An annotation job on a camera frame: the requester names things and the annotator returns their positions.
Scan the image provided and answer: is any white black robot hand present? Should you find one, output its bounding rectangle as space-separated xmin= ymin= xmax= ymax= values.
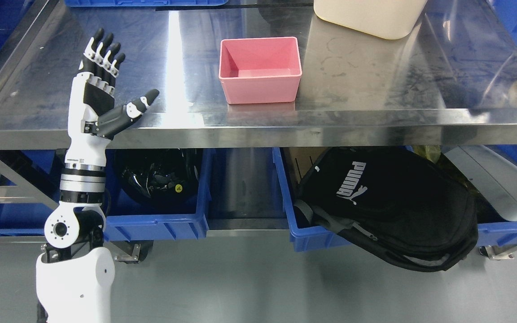
xmin=64 ymin=28 xmax=160 ymax=171

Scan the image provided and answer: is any pink plastic storage box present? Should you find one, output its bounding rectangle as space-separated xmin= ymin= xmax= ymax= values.
xmin=218 ymin=37 xmax=303 ymax=105

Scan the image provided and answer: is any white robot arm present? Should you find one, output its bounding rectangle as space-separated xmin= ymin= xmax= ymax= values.
xmin=35 ymin=163 xmax=115 ymax=323

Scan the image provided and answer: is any cream plastic container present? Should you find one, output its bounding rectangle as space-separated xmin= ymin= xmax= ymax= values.
xmin=313 ymin=0 xmax=427 ymax=39

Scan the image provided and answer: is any blue bin far left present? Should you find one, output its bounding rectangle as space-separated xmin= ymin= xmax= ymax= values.
xmin=0 ymin=150 xmax=62 ymax=237

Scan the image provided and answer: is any black helmet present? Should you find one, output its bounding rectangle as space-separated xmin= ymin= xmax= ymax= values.
xmin=114 ymin=148 xmax=202 ymax=207

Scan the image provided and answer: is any blue bin with helmet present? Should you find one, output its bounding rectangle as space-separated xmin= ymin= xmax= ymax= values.
xmin=102 ymin=148 xmax=212 ymax=242

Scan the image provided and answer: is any stainless steel table cart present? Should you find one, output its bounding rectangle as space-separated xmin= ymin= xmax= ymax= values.
xmin=0 ymin=0 xmax=517 ymax=232

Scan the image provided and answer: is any blue bin with backpack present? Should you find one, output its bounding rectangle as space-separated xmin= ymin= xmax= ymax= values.
xmin=272 ymin=147 xmax=351 ymax=252

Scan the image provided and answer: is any black Puma backpack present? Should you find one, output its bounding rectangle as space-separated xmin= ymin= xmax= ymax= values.
xmin=293 ymin=147 xmax=479 ymax=272

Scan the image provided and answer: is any grey plastic case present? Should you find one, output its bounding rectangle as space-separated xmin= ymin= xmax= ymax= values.
xmin=444 ymin=145 xmax=517 ymax=222

